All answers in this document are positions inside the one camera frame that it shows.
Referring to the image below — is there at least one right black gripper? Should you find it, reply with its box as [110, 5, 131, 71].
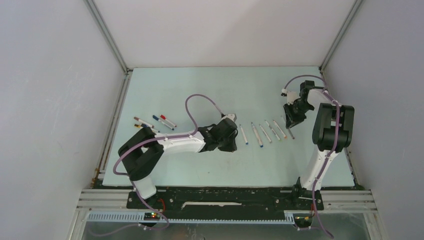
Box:
[283, 100, 314, 129]

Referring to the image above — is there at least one orange cap marker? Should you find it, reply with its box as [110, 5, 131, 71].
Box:
[272, 120, 288, 139]

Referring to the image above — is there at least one light blue marker body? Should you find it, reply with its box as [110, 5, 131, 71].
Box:
[239, 124, 249, 145]

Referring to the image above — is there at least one red cap marker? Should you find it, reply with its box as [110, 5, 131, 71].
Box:
[160, 114, 177, 128]

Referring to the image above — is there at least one purple cap marker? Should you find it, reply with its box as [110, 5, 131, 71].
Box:
[287, 128, 296, 140]

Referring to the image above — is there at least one green cap marker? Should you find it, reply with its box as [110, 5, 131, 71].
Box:
[265, 120, 281, 141]

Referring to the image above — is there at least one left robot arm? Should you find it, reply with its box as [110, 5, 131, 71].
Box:
[118, 113, 238, 208]

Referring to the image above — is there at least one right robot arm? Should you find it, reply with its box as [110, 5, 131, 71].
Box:
[281, 80, 355, 209]

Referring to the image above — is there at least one dark blue cap marker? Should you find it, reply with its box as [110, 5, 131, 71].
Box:
[152, 115, 175, 131]

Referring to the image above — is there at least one yellow black marker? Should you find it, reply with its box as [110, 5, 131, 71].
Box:
[134, 124, 160, 133]

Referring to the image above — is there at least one brown cap marker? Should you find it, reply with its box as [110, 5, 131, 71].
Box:
[133, 116, 155, 128]

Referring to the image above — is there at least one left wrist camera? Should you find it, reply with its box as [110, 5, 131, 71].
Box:
[221, 113, 237, 122]

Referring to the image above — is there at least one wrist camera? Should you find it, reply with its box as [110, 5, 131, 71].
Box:
[221, 113, 237, 122]
[281, 88, 300, 105]

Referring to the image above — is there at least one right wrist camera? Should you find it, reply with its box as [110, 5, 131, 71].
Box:
[281, 88, 300, 105]

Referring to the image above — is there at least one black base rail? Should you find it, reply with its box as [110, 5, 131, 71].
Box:
[126, 186, 324, 221]

